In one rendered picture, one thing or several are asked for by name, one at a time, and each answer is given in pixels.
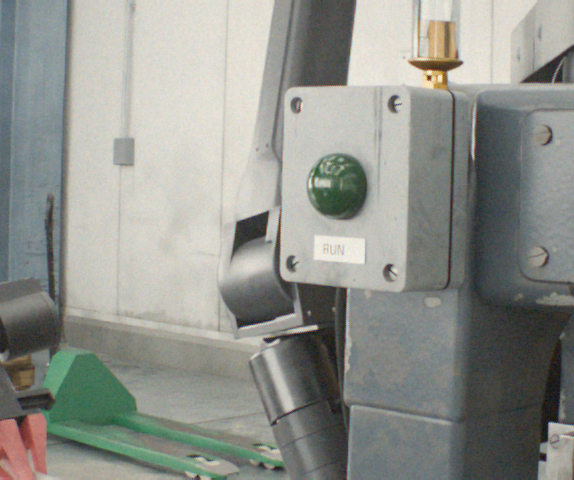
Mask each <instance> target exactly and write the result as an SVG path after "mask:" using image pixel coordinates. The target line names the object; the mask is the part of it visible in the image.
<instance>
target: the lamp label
mask: <svg viewBox="0 0 574 480"><path fill-rule="evenodd" d="M314 259H316V260H327V261H339V262H350V263H362V264H365V239H359V238H345V237H330V236H317V235H314Z"/></svg>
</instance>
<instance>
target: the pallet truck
mask: <svg viewBox="0 0 574 480"><path fill-rule="evenodd" d="M54 200H55V193H54V192H49V193H48V195H47V205H46V218H44V223H45V230H46V243H47V270H48V295H49V296H50V298H51V299H52V301H53V302H54V304H55V306H56V300H55V275H54V250H53V230H54V219H53V208H54ZM49 351H50V362H47V364H45V365H47V366H45V367H47V368H45V369H47V370H45V371H47V372H45V373H47V374H44V382H43V385H42V388H47V387H48V388H50V390H51V392H52V395H53V396H54V397H55V398H56V400H57V401H56V403H55V404H54V406H53V407H52V408H51V410H50V411H45V410H44V409H43V410H42V413H43V415H44V417H45V419H46V421H47V422H46V432H49V433H50V434H54V435H58V436H62V437H66V438H70V439H74V441H77V442H82V443H86V444H89V445H93V446H97V447H100V448H104V449H108V450H112V451H115V452H117V453H119V454H123V455H126V456H130V457H134V458H138V459H143V460H147V461H151V462H155V463H158V464H162V465H166V466H169V467H171V468H173V469H178V470H182V471H186V474H187V475H188V476H189V477H190V478H196V477H200V478H201V479H202V480H218V479H227V475H228V474H232V473H236V474H237V475H238V477H239V470H238V468H237V467H236V466H235V465H234V464H232V463H231V462H229V461H226V460H224V459H221V458H219V457H215V456H212V455H209V454H206V453H202V452H198V451H194V450H190V449H185V448H181V447H180V446H177V445H173V444H168V443H164V442H160V441H156V440H151V439H147V438H143V437H139V436H135V435H131V434H127V432H123V431H119V430H115V429H110V428H106V427H102V426H107V425H118V426H122V427H126V428H129V429H130V430H134V431H138V432H142V433H146V434H150V435H155V436H160V437H164V438H168V439H171V440H175V441H179V442H183V444H187V445H193V446H197V447H202V448H206V449H210V450H214V451H219V452H223V453H227V454H231V455H235V456H239V457H244V458H249V459H250V461H251V462H252V464H254V465H260V464H264V465H265V466H266V467H267V468H269V469H271V468H276V467H281V466H284V467H285V464H284V461H283V458H282V455H281V453H280V450H279V447H278V445H277V444H273V443H269V442H266V441H262V440H257V439H253V438H248V437H244V436H239V435H235V434H230V433H226V432H220V431H215V430H211V429H206V428H202V426H198V425H193V424H189V423H184V422H180V421H175V420H171V419H165V418H161V417H156V416H152V415H148V414H144V412H140V411H138V408H137V402H136V401H135V398H134V397H133V395H132V394H131V393H130V392H129V391H128V390H127V389H126V388H125V387H124V386H123V384H122V382H121V381H120V380H119V379H118V378H117V377H116V376H115V375H114V374H113V372H112V371H111V370H109V369H108V368H107V367H106V366H105V365H104V364H103V363H102V361H101V360H100V359H99V357H98V356H97V355H96V354H95V353H93V352H88V351H83V350H77V349H65V350H60V345H59V346H58V347H55V348H52V349H49Z"/></svg>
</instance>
